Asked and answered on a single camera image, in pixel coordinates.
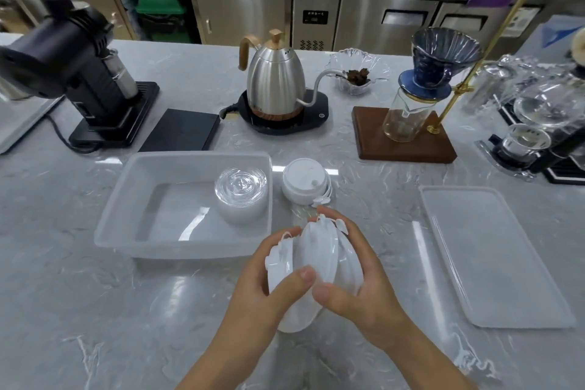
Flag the white plastic tray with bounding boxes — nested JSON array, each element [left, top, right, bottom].
[[419, 185, 577, 329]]

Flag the brown coffee grounds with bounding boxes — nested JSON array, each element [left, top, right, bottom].
[[345, 68, 372, 85]]

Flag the brass stand pole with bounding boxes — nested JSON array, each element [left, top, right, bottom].
[[427, 0, 532, 135]]

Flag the person's right hand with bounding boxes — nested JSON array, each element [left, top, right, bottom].
[[313, 206, 413, 347]]

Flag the person's left hand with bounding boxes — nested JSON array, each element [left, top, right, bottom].
[[220, 229, 317, 350]]

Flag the stack of clear plastic lids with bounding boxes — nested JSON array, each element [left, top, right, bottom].
[[214, 166, 268, 226]]

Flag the glass syphon coffee maker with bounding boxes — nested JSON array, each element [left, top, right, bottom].
[[462, 54, 585, 186]]

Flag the person's left forearm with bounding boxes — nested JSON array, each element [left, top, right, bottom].
[[175, 319, 277, 390]]

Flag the white plastic tub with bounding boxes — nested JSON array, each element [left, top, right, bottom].
[[94, 151, 274, 261]]

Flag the standing stack of white lids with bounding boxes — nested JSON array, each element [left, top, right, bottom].
[[281, 158, 335, 208]]

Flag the steel gooseneck kettle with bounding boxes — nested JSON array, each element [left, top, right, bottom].
[[238, 29, 349, 117]]

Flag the bunch of white lids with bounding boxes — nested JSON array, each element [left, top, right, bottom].
[[265, 214, 366, 334]]

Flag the steel cabinet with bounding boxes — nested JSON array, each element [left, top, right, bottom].
[[73, 0, 294, 45]]

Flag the black coffee grinder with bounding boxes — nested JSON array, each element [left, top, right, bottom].
[[0, 0, 161, 151]]

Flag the green bin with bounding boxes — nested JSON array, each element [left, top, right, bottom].
[[136, 0, 189, 35]]

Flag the clear glass fluted bowl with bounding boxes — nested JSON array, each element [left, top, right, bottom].
[[329, 47, 390, 96]]

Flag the person's right forearm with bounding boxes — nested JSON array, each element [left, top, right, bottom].
[[372, 312, 478, 390]]

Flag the blue ceramic coffee dripper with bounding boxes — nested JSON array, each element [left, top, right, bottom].
[[398, 27, 484, 99]]

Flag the black power cable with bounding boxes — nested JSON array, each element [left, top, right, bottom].
[[45, 110, 107, 154]]

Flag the black kettle base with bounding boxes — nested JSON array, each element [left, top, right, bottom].
[[219, 88, 334, 137]]

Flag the clear glass carafe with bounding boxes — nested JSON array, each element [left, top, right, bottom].
[[382, 86, 433, 144]]

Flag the steel undercounter fridge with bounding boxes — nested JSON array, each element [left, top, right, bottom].
[[292, 0, 551, 57]]

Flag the black flat coffee scale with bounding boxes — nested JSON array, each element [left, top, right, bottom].
[[137, 108, 221, 153]]

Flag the brown wooden stand base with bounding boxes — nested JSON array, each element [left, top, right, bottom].
[[351, 105, 458, 162]]

